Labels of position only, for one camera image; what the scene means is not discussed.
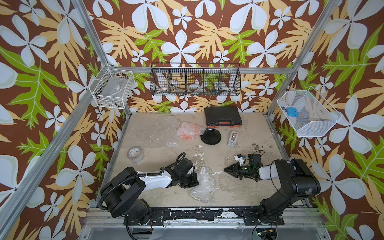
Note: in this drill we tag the clear tape roll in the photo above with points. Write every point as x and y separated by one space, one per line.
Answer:
135 154

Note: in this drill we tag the clear bubble wrap sheet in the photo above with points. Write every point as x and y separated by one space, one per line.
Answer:
185 123

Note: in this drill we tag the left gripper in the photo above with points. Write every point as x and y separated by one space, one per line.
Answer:
193 182

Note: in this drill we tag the blue small object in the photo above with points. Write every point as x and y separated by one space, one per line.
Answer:
292 112

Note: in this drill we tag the white wire basket right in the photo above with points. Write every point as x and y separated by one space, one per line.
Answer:
316 115

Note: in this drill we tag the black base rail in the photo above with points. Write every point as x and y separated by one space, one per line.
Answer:
251 216

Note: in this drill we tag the white wire basket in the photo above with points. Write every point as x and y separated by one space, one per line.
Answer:
112 87
316 115

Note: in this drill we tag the black dinner plate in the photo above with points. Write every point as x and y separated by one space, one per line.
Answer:
211 136

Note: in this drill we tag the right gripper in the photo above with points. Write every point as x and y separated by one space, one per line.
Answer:
235 171

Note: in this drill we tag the orange plastic plate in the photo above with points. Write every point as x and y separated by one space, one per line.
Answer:
189 132

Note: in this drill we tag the grey tape dispenser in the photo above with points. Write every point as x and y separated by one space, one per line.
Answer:
233 139

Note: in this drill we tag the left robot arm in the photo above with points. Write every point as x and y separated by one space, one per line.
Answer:
120 196

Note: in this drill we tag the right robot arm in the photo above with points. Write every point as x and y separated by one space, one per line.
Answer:
296 180

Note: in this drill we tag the black wire basket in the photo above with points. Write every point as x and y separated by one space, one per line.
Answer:
207 79

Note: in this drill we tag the black tool case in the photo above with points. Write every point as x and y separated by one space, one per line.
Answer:
222 116

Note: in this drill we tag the white wire basket left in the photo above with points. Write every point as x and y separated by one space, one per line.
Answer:
112 87

